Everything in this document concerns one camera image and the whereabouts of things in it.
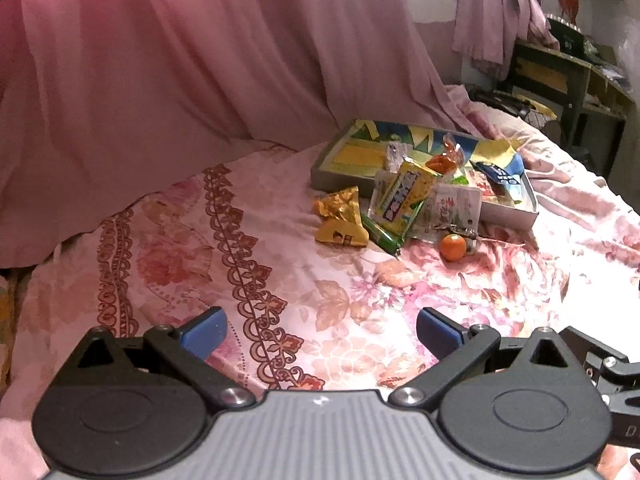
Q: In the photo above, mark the colourful printed cardboard box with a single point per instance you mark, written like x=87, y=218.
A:
x=350, y=157

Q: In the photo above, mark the dark blue snack packet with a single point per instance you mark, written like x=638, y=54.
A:
x=500, y=170

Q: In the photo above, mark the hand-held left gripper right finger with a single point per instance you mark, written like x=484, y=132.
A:
x=440, y=332

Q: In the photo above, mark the dark wooden desk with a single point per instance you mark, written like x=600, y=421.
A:
x=565, y=80

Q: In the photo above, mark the black bag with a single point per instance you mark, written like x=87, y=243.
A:
x=500, y=102

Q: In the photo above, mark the green stick snack packet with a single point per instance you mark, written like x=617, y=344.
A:
x=382, y=237

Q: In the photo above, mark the black box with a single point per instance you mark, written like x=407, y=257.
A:
x=564, y=39

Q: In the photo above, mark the golden snack packet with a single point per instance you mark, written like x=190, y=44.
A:
x=340, y=205

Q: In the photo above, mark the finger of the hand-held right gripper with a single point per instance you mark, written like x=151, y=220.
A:
x=597, y=352

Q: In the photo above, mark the pink curtain sheet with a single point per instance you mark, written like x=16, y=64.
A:
x=175, y=70

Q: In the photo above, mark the floral pink bedsheet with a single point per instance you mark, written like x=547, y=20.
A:
x=175, y=270

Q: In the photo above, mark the long clear grain bar packet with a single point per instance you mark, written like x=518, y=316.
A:
x=396, y=152

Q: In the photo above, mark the white red printed snack packet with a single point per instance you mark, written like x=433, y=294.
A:
x=452, y=207

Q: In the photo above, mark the clear packet of orange snack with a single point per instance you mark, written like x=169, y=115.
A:
x=445, y=162

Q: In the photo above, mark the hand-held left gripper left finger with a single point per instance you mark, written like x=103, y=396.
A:
x=202, y=332

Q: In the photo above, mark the yellow seaweed snack packet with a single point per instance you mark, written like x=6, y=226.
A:
x=405, y=197

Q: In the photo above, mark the pink hanging cloth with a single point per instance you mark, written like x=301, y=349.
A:
x=492, y=10

